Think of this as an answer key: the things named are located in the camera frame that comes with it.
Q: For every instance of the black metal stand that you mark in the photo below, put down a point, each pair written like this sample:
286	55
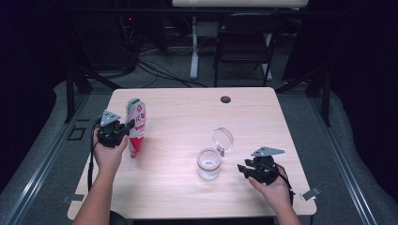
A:
327	100
70	93

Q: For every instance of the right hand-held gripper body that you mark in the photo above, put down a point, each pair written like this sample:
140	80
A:
264	170

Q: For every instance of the clear glass jar with lid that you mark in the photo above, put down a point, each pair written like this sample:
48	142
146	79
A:
208	165

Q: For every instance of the red and white plastic bag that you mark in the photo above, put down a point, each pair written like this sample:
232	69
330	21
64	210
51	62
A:
136	125

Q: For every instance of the grey tape piece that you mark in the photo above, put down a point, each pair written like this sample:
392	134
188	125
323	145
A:
311	193
73	198

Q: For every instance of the person's right hand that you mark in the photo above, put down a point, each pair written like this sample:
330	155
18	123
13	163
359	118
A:
277	193

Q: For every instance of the aluminium floor rail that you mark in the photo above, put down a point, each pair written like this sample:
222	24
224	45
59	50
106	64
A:
347	168
40	170

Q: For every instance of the person's left hand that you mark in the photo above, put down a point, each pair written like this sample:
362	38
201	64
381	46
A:
108	156

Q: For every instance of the white desk with white legs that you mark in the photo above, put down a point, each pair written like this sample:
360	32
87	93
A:
237	3

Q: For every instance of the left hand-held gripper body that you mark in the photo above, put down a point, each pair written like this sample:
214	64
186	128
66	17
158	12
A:
111	134

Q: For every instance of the black folding chair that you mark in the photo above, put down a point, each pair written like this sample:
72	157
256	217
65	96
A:
247	37

